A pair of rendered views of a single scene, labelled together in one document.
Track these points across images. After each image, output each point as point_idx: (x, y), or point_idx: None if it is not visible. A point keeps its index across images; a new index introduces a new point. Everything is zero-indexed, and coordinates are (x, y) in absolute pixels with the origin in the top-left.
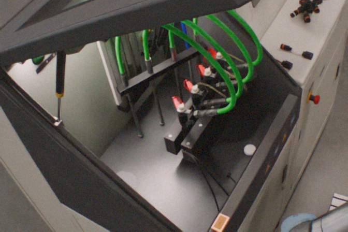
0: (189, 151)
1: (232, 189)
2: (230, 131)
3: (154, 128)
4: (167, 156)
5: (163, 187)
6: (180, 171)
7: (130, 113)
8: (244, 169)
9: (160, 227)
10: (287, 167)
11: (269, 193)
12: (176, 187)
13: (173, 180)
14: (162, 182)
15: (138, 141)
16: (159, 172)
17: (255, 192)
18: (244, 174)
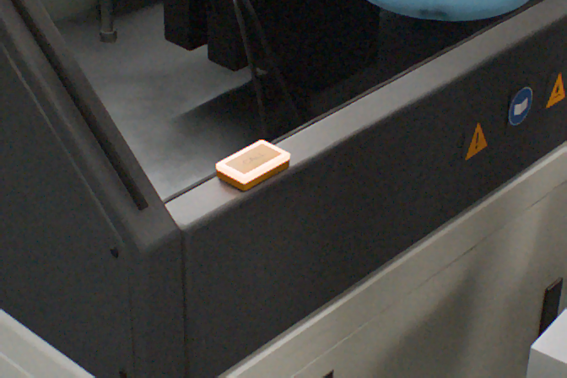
0: (229, 13)
1: (332, 110)
2: (386, 73)
3: (157, 32)
4: (167, 87)
5: None
6: (193, 122)
7: None
8: (391, 79)
9: (28, 50)
10: (564, 306)
11: (477, 320)
12: (162, 151)
13: (159, 137)
14: (122, 133)
15: (95, 46)
16: (123, 114)
17: (414, 197)
18: (386, 87)
